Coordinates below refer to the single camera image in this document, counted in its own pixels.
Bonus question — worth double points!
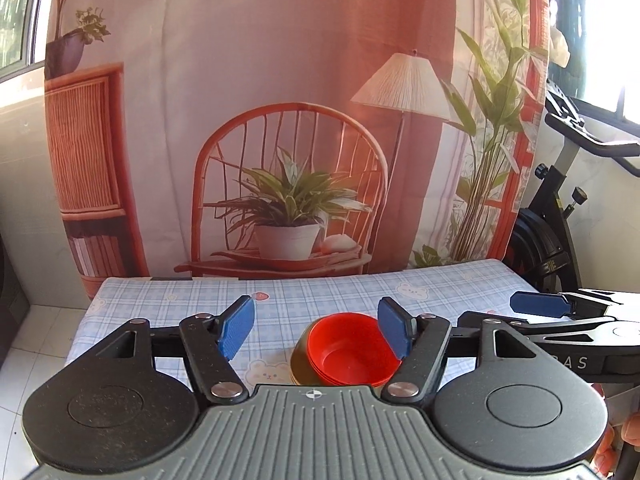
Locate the red plastic bowl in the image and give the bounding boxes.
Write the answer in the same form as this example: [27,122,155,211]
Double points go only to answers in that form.
[306,312,400,387]

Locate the black exercise bike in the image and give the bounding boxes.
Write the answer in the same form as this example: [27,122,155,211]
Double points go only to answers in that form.
[502,81,640,296]

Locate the blue plaid bed sheet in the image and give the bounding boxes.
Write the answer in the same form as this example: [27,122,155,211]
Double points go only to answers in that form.
[67,259,531,387]

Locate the olive green plate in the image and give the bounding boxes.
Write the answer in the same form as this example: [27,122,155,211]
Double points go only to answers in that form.
[290,330,323,387]

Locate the printed room scene backdrop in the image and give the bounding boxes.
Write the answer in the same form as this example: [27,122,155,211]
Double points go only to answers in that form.
[44,0,548,295]

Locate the window with frame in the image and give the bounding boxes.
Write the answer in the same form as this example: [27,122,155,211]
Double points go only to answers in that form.
[1,0,40,81]

